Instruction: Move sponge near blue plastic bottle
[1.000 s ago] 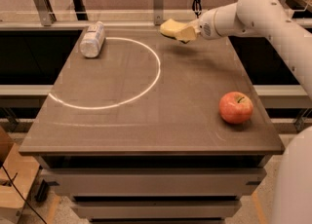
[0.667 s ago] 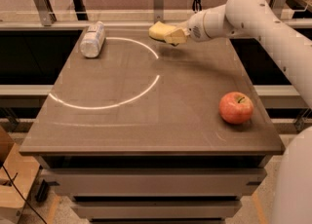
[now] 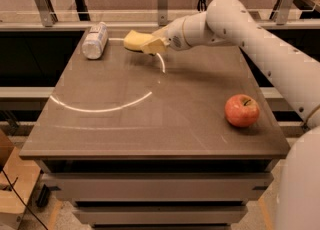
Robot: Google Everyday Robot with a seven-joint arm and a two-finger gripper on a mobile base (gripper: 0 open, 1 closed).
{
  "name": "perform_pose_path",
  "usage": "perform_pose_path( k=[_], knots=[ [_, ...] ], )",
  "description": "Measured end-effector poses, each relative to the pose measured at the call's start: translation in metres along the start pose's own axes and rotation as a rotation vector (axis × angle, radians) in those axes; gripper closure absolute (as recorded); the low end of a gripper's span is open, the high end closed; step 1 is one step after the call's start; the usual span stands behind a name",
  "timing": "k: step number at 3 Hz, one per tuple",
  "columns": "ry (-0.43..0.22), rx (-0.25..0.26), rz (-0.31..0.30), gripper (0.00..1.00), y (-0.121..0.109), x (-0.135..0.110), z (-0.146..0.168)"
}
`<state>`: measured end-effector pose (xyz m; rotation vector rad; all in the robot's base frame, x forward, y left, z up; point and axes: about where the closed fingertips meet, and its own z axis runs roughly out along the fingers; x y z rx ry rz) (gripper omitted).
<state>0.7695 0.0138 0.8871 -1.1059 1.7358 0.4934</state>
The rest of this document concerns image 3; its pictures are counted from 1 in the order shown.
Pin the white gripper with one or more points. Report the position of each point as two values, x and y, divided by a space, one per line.
174 36

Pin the yellow sponge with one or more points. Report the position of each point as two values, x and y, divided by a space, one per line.
135 40

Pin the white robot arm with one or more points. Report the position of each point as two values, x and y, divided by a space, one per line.
293 73

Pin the clear plastic water bottle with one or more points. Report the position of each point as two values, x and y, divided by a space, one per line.
95 41

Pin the grey drawer cabinet table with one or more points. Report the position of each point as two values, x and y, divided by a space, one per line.
139 141

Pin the red apple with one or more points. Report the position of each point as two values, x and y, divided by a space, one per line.
241 110

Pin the wooden box on floor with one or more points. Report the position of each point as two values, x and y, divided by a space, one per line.
17 180

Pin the middle metal rail bracket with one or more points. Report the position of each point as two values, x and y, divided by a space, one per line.
162 10

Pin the metal rail bracket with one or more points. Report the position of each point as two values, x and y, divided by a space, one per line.
282 12
162 10
45 12

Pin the left metal rail bracket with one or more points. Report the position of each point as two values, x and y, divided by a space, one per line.
45 12

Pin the right metal rail bracket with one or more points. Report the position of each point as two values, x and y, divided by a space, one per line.
282 12

